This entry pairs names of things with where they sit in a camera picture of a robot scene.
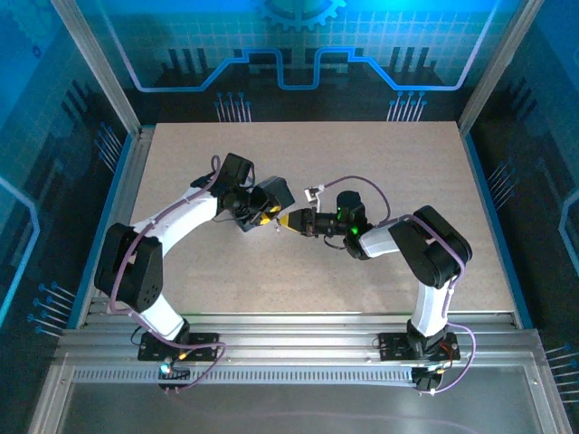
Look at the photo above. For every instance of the starry night print lock box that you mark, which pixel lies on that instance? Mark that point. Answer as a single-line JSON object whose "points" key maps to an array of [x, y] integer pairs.
{"points": [[276, 192]]}

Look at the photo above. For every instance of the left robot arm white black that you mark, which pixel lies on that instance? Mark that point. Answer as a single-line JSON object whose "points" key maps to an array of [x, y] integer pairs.
{"points": [[176, 226]]}

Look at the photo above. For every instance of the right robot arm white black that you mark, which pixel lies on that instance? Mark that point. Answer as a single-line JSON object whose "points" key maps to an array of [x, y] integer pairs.
{"points": [[429, 253]]}

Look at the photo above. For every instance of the grey metal panel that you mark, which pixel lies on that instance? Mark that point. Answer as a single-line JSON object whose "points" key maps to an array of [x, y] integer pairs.
{"points": [[294, 407]]}

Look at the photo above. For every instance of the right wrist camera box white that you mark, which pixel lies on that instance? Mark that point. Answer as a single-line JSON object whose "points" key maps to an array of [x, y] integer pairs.
{"points": [[313, 193]]}

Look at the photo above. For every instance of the aluminium frame rail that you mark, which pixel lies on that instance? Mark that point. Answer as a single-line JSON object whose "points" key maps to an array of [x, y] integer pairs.
{"points": [[294, 332]]}

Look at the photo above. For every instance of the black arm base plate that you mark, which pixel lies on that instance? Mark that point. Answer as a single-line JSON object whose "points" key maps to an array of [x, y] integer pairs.
{"points": [[203, 348], [393, 348]]}

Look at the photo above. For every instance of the aluminium corner post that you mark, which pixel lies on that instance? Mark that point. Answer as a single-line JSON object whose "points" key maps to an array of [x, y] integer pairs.
{"points": [[497, 68], [97, 68]]}

